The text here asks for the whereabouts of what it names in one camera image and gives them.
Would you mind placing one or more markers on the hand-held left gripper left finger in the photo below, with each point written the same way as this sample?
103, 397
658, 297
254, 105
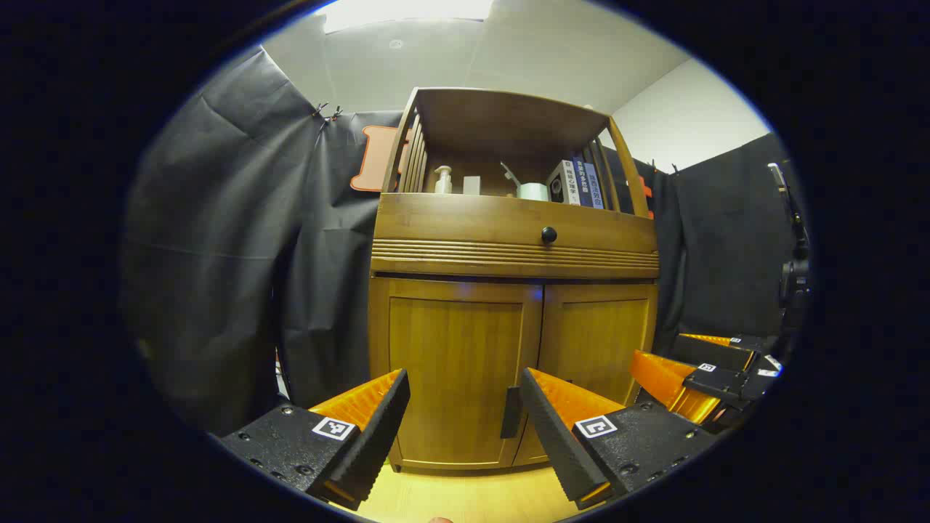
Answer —
378, 428

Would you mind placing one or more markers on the small white box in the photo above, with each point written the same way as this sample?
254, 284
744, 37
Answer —
471, 185

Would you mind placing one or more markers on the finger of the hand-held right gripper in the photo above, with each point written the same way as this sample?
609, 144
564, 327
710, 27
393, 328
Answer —
716, 354
716, 381

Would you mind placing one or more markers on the wooden cabinet drawer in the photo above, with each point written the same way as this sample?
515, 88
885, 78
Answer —
465, 218

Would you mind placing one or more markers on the wooden double-door shoe cabinet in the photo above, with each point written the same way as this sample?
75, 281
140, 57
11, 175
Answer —
508, 123

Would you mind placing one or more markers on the ceiling light panel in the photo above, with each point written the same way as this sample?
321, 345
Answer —
407, 13

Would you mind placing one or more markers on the black drawer knob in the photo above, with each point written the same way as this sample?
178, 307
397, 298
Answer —
548, 234

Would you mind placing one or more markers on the black backdrop cloth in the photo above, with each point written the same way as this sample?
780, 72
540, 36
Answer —
218, 254

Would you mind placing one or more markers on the white pump bottle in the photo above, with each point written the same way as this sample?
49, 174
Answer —
443, 183

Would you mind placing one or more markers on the light blue book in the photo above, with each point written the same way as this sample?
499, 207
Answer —
594, 187

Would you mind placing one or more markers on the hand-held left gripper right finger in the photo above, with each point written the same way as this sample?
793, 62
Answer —
552, 436

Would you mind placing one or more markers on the wooden shoe cabinet door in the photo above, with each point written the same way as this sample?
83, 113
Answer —
592, 334
450, 363

